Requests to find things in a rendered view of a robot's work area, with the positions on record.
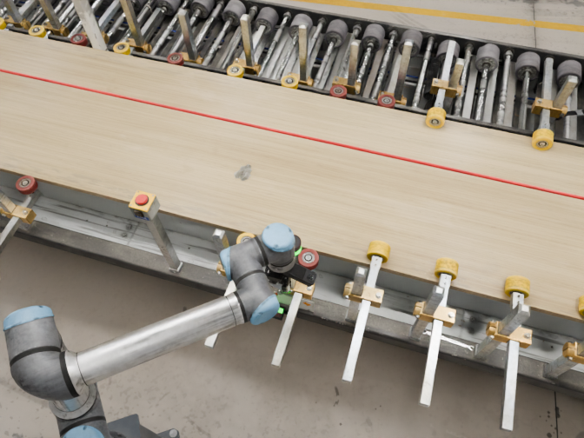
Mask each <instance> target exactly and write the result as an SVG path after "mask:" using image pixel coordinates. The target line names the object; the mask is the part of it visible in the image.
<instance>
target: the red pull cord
mask: <svg viewBox="0 0 584 438"><path fill-rule="evenodd" d="M0 71H1V72H4V73H9V74H12V75H17V76H24V77H28V78H32V79H36V80H40V81H45V82H48V83H55V84H60V85H63V86H68V87H71V88H76V89H80V90H87V91H91V92H96V93H99V94H104V95H107V96H114V97H119V98H122V99H127V100H130V101H135V102H139V103H147V104H150V105H155V106H158V107H163V108H166V109H171V110H178V111H181V112H186V113H190V114H194V115H198V116H206V117H209V118H214V119H217V120H222V121H225V122H230V123H237V124H241V125H245V126H249V127H253V128H258V129H265V130H268V131H273V132H276V133H281V134H284V135H289V136H296V137H300V138H304V139H309V140H312V141H317V142H320V143H327V144H332V145H335V146H340V147H343V148H348V149H355V150H359V151H363V152H368V153H371V154H376V155H379V156H386V157H391V158H394V159H399V160H403V161H407V162H411V163H419V164H422V165H427V166H430V167H435V168H438V169H445V170H450V171H454V172H458V173H462V174H466V175H470V176H478V177H481V178H486V179H489V180H494V181H497V182H502V183H509V184H513V185H517V186H521V187H525V188H529V189H537V190H540V191H545V192H548V193H553V194H556V195H561V196H568V197H572V198H576V199H580V200H584V196H577V195H573V194H568V193H565V192H560V191H557V190H552V189H545V188H541V187H537V186H533V185H529V184H525V183H521V182H514V181H509V180H505V179H501V178H497V177H493V176H486V175H482V174H478V173H474V172H469V171H466V170H461V169H454V168H450V167H446V166H441V165H438V164H433V163H426V162H423V161H418V160H415V159H410V158H406V157H402V156H395V155H390V154H387V153H382V152H379V151H374V150H370V149H363V148H359V147H355V146H351V145H347V144H342V143H335V142H331V141H327V140H323V139H319V138H315V137H311V136H304V135H299V134H296V133H291V132H288V131H283V130H279V129H271V128H268V127H263V126H260V125H255V124H252V123H245V122H240V121H236V120H232V119H228V118H224V117H219V116H212V115H208V114H204V113H200V112H196V111H192V110H188V109H181V108H177V107H172V106H169V105H164V104H160V103H153V102H149V101H145V100H141V99H136V98H133V97H128V96H121V95H118V94H113V93H109V92H105V91H101V90H93V89H90V88H85V87H82V86H77V85H73V84H69V83H62V82H58V81H54V80H50V79H46V78H41V77H37V76H30V75H26V74H22V73H18V72H14V71H9V70H2V69H0Z"/></svg>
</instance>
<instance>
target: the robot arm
mask: <svg viewBox="0 0 584 438"><path fill-rule="evenodd" d="M220 257H221V260H222V265H223V267H224V270H225V273H226V276H227V278H228V281H231V282H232V281H233V282H234V284H235V286H236V289H237V290H236V291H234V292H231V293H230V294H228V295H225V296H223V297H220V298H218V299H215V300H213V301H211V302H207V303H204V304H202V305H200V306H197V307H195V308H192V309H189V310H186V311H184V312H182V313H179V314H177V315H173V316H171V317H168V318H166V319H163V320H161V321H159V322H155V323H152V324H150V325H148V326H146V327H143V328H140V329H137V330H135V331H132V332H129V333H128V334H125V335H121V336H118V337H117V338H114V339H112V340H109V341H106V342H103V343H101V344H98V345H96V346H94V347H91V348H87V349H85V350H83V351H80V352H77V353H75V352H73V351H70V350H68V349H67V348H66V346H65V345H64V343H63V339H62V337H61V335H60V333H59V331H58V329H57V328H56V324H55V320H54V315H53V313H52V310H51V308H49V307H46V306H31V307H27V308H23V309H19V310H17V311H15V312H13V313H11V314H9V315H8V316H7V317H6V318H5V319H4V321H3V332H4V335H5V341H6V346H7V351H8V357H9V362H10V373H11V376H12V378H13V379H14V381H15V383H16V384H17V386H19V387H20V388H21V389H22V390H23V391H25V392H27V393H28V394H30V395H34V396H35V397H37V398H40V399H44V400H48V401H49V406H50V410H51V412H52V413H53V414H54V415H55V416H56V421H57V426H58V430H59V434H60V438H127V437H126V436H125V435H123V434H121V433H118V432H116V431H109V429H108V425H107V422H106V418H105V414H104V411H103V405H102V401H101V398H100V395H99V391H98V387H97V382H99V381H101V380H103V379H106V378H108V377H111V376H112V375H116V374H119V373H121V372H123V371H125V370H128V369H130V368H134V367H135V366H138V365H140V364H143V363H145V362H148V361H151V360H153V359H156V358H157V357H160V356H162V355H166V354H168V353H170V352H172V351H175V350H177V349H180V348H183V347H185V346H188V345H190V344H192V343H194V342H198V341H200V340H202V339H204V338H207V337H209V336H212V335H215V334H217V333H220V332H222V331H224V330H226V329H230V328H232V327H234V326H236V325H239V324H244V323H245V322H249V321H250V323H252V324H253V325H259V324H261V323H264V322H266V321H268V320H270V319H271V318H272V317H274V316H275V315H276V314H277V312H278V311H279V308H280V304H279V302H278V300H277V296H276V295H275V292H274V290H273V289H272V287H271V285H270V283H273V284H272V286H273V287H275V288H278V289H281V290H282V291H283V292H286V293H288V292H289V291H290V288H291V285H292V281H293V279H294V280H296V281H298V282H300V283H302V284H304V285H307V286H309V287H310V286H312V285H314V284H315V279H316V276H317V274H316V272H314V271H312V270H309V269H306V268H304V267H303V266H301V265H299V264H297V263H295V237H294V234H293V231H292V230H291V228H290V227H289V226H287V225H285V224H283V223H279V222H275V223H271V224H270V225H268V226H267V227H266V228H265V229H264V231H263V232H262V234H260V235H258V236H255V237H253V238H250V239H248V240H246V241H244V242H240V243H238V244H236V245H234V246H229V247H228V248H227V249H224V250H223V251H221V253H220ZM264 266H266V269H265V272H264V270H263V268H262V267H264Z"/></svg>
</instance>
